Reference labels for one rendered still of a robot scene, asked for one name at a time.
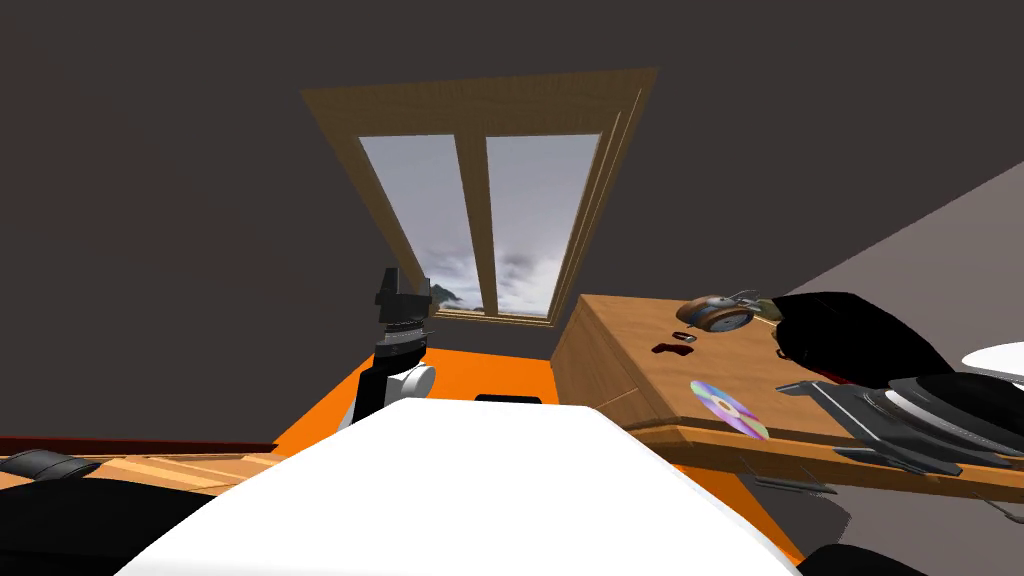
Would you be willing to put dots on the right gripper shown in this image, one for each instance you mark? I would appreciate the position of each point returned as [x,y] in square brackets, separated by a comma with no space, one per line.
[848,412]

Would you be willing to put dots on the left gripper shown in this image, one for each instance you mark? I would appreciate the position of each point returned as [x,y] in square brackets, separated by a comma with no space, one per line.
[404,307]

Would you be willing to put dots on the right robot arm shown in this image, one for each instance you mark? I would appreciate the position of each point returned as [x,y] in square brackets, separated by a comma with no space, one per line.
[952,412]

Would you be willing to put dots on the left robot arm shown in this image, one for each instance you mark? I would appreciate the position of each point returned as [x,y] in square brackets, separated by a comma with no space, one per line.
[372,394]

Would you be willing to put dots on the black rounded object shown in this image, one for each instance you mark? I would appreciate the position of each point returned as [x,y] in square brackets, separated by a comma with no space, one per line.
[848,332]

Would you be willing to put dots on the shiny compact disc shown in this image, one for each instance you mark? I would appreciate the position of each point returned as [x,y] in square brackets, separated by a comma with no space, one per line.
[730,410]

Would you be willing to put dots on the brown round alarm clock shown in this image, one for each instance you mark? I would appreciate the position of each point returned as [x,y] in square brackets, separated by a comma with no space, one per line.
[718,314]

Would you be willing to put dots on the small black silver object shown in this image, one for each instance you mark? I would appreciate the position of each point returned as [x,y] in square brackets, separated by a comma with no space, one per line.
[684,337]

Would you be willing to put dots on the dark red small object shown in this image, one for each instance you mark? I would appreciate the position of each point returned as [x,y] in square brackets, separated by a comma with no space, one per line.
[670,349]

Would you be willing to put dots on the wooden framed window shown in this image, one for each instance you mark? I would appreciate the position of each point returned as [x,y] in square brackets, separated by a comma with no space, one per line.
[480,112]

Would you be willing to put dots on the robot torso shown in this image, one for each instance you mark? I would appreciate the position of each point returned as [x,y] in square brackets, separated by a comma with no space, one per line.
[448,496]

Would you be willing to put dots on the wooden desk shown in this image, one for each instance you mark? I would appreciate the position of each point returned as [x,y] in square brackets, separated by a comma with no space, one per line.
[632,352]

